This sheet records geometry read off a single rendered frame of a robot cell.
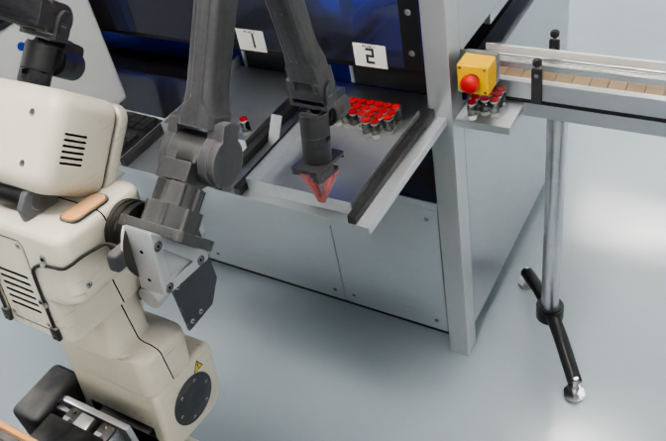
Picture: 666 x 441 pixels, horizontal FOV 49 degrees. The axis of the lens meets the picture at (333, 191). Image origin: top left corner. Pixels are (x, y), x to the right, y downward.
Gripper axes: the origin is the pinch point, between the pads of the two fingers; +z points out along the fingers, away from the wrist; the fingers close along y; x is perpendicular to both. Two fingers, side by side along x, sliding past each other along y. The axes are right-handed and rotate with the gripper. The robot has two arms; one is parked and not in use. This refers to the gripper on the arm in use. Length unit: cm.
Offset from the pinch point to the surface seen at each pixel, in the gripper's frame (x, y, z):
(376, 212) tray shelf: -10.5, 3.5, 2.8
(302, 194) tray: 5.0, 0.7, 0.6
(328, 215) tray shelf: -1.6, -0.4, 3.4
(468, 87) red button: -18.8, 32.6, -14.0
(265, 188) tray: 14.8, 0.9, 1.5
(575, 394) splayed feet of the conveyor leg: -46, 51, 83
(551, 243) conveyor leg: -33, 60, 40
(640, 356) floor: -59, 71, 80
